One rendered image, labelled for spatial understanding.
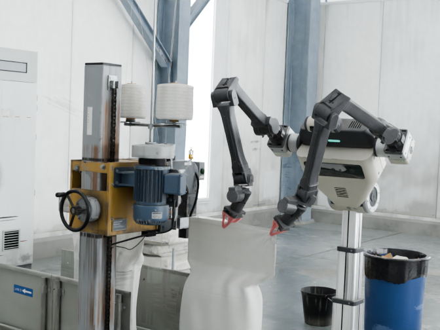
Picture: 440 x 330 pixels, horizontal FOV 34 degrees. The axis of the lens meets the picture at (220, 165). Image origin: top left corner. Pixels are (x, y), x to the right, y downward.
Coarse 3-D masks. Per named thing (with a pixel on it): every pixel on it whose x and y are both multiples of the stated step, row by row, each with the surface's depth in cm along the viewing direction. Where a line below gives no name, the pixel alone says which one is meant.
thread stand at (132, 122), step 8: (152, 56) 326; (152, 64) 327; (152, 72) 327; (152, 80) 327; (152, 88) 327; (152, 96) 327; (152, 104) 327; (152, 112) 328; (128, 120) 334; (152, 120) 328; (152, 128) 327; (152, 136) 328
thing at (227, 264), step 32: (192, 224) 341; (192, 256) 342; (224, 256) 328; (256, 256) 317; (192, 288) 331; (224, 288) 321; (256, 288) 321; (192, 320) 330; (224, 320) 319; (256, 320) 319
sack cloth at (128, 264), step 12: (120, 240) 363; (132, 240) 359; (120, 252) 358; (132, 252) 358; (120, 264) 356; (132, 264) 358; (120, 276) 356; (132, 276) 360; (120, 288) 357; (132, 288) 361; (132, 300) 361; (132, 312) 362; (132, 324) 362
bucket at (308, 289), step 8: (304, 288) 580; (312, 288) 584; (320, 288) 584; (328, 288) 581; (304, 296) 564; (312, 296) 558; (320, 296) 556; (328, 296) 557; (304, 304) 566; (312, 304) 559; (320, 304) 558; (328, 304) 559; (304, 312) 567; (312, 312) 561; (320, 312) 559; (328, 312) 561; (304, 320) 570; (312, 320) 562; (320, 320) 560; (328, 320) 562
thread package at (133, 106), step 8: (128, 88) 329; (136, 88) 330; (144, 88) 333; (128, 96) 329; (136, 96) 330; (144, 96) 333; (120, 104) 330; (128, 104) 329; (136, 104) 330; (144, 104) 333; (120, 112) 330; (128, 112) 329; (136, 112) 330; (144, 112) 333
